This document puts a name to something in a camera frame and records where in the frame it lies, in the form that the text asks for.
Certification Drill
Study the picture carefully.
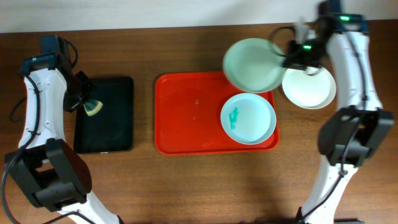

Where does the green yellow sponge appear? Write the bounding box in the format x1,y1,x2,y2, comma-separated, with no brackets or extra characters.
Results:
83,100,103,116

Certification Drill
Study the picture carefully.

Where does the light blue plate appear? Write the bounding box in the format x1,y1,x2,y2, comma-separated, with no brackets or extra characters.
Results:
220,93,277,145

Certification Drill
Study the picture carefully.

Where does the black water tray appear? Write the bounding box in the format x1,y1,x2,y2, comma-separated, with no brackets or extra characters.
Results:
73,77,134,154

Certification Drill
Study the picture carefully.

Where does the red plastic tray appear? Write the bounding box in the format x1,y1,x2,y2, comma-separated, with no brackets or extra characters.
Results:
154,72,280,156

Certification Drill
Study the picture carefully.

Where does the white plate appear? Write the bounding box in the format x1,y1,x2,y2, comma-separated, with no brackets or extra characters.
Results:
282,68,336,110

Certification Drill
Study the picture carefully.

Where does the light green plate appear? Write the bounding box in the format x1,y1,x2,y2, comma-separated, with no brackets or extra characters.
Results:
223,38,286,93

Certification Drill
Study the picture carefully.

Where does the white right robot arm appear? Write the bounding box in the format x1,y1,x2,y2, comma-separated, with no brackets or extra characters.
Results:
283,12,394,223

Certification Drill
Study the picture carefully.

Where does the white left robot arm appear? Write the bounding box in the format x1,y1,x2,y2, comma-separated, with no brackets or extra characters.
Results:
3,52,122,223

